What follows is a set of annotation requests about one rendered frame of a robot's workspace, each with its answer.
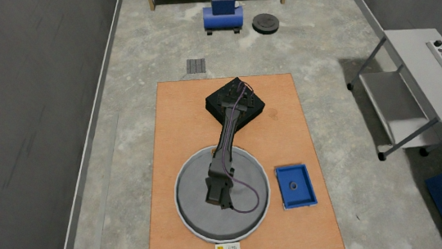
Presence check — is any blue open box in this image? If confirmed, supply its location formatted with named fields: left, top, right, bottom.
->
left=276, top=164, right=318, bottom=209

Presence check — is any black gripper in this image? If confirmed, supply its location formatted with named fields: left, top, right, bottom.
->
left=205, top=177, right=233, bottom=188

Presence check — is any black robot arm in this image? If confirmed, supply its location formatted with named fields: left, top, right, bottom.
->
left=205, top=84, right=255, bottom=210

